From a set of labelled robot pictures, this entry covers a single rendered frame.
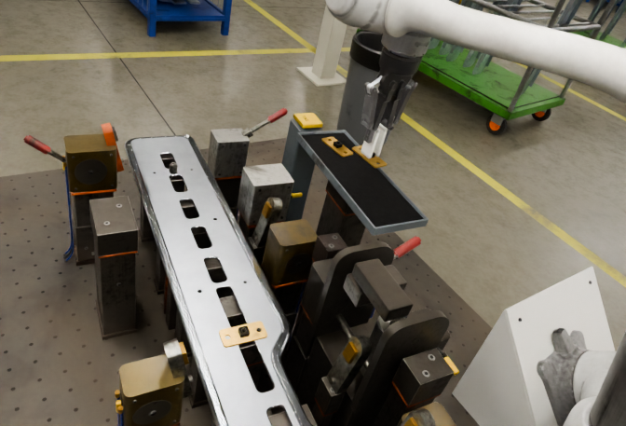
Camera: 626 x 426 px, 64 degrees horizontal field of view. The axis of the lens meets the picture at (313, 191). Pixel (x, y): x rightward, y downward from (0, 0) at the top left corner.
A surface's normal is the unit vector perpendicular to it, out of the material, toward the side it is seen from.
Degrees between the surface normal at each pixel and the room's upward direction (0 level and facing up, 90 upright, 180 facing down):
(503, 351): 90
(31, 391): 0
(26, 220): 0
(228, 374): 0
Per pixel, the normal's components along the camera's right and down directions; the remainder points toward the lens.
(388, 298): 0.20, -0.80
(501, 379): -0.82, 0.18
